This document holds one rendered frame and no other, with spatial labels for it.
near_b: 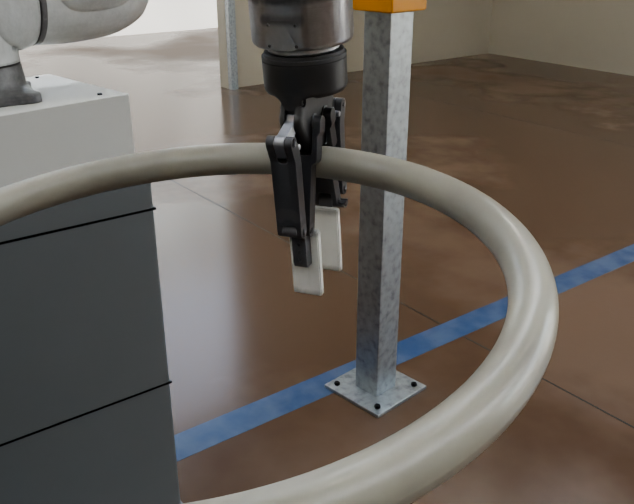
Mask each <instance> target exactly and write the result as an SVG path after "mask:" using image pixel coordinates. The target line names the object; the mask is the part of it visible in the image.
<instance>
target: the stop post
mask: <svg viewBox="0 0 634 504"><path fill-rule="evenodd" d="M426 3H427V0H353V9H354V10H359V11H365V13H364V55H363V96H362V137H361V151H365V152H371V153H376V154H381V155H385V156H390V157H394V158H398V159H402V160H405V161H406V157H407V137H408V117H409V97H410V76H411V56H412V36H413V16H414V11H421V10H425V9H426ZM404 198H405V197H404V196H401V195H398V194H395V193H392V192H389V191H385V190H381V189H378V188H374V187H369V186H365V185H361V184H360V219H359V260H358V301H357V343H356V368H354V369H352V370H350V371H348V372H347V373H345V374H343V375H341V376H339V377H337V378H336V379H334V380H332V381H330V382H328V383H326V384H325V388H327V389H329V390H330V391H332V392H334V393H335V394H337V395H339V396H341V397H342V398H344V399H346V400H347V401H349V402H351V403H353V404H354V405H356V406H358V407H359V408H361V409H363V410H364V411H366V412H368V413H370V414H371V415H373V416H375V417H376V418H379V417H381V416H383V415H384V414H386V413H387V412H389V411H391V410H392V409H394V408H395V407H397V406H399V405H400V404H402V403H403V402H405V401H407V400H408V399H410V398H411V397H413V396H415V395H416V394H418V393H420V392H421V391H423V390H424V389H426V385H424V384H422V383H420V382H418V381H416V380H414V379H412V378H410V377H408V376H406V375H405V374H403V373H401V372H399V371H397V370H396V360H397V339H398V319H399V299H400V279H401V258H402V238H403V218H404Z"/></svg>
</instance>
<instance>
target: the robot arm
mask: <svg viewBox="0 0 634 504"><path fill-rule="evenodd" d="M148 1H149V0H0V108H1V107H8V106H16V105H26V104H35V103H40V102H42V96H41V93H40V92H39V91H36V90H33V89H32V86H31V82H30V81H26V78H25V74H24V71H23V68H22V64H21V61H20V55H19V50H23V49H26V48H28V47H30V46H34V45H54V44H65V43H73V42H80V41H86V40H91V39H96V38H101V37H105V36H108V35H111V34H114V33H117V32H119V31H121V30H123V29H125V28H127V27H128V26H130V25H131V24H133V23H134V22H135V21H136V20H138V19H139V18H140V17H141V16H142V14H143V13H144V11H145V9H146V6H147V4H148ZM248 7H249V17H250V27H251V38H252V42H253V44H254V45H256V46H257V47H258V48H262V49H265V50H264V52H263V53H262V55H261V58H262V69H263V80H264V88H265V90H266V92H267V93H268V94H270V95H272V96H275V97H276V98H277V99H279V101H280V102H281V106H280V116H279V123H280V131H279V133H278V135H277V136H274V135H268V136H267V137H266V141H265V145H266V149H267V152H268V155H269V159H270V162H271V172H272V183H273V193H274V203H275V213H276V223H277V233H278V235H279V236H286V237H290V248H291V260H292V272H293V284H294V291H295V292H299V293H306V294H312V295H318V296H321V295H322V294H323V293H324V285H323V269H326V270H333V271H341V270H342V249H341V228H340V209H339V208H337V207H342V208H346V207H347V204H348V198H341V195H340V194H345V193H346V191H347V182H345V181H339V180H332V179H325V178H317V177H316V165H317V163H319V162H320V161H321V158H322V146H331V147H339V148H345V130H344V118H345V106H346V101H345V98H338V97H333V95H334V94H337V93H339V92H341V91H342V90H343V89H345V87H346V86H347V83H348V74H347V50H346V48H344V46H343V45H342V44H344V43H347V42H348V41H350V40H351V39H352V38H353V35H354V19H353V0H248ZM300 152H308V153H311V154H304V153H300ZM315 204H316V205H315ZM317 205H319V206H317Z"/></svg>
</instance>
